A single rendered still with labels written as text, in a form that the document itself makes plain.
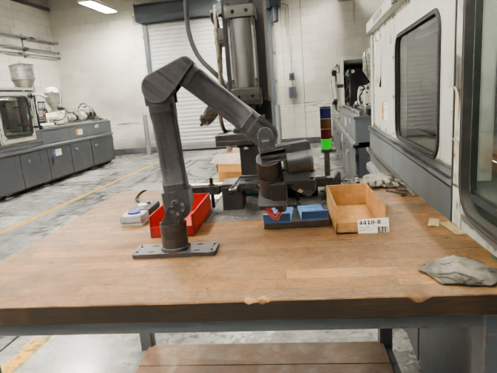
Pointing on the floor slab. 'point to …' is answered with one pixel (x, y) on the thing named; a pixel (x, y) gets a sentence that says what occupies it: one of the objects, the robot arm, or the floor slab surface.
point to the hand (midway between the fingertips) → (275, 217)
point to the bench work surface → (250, 289)
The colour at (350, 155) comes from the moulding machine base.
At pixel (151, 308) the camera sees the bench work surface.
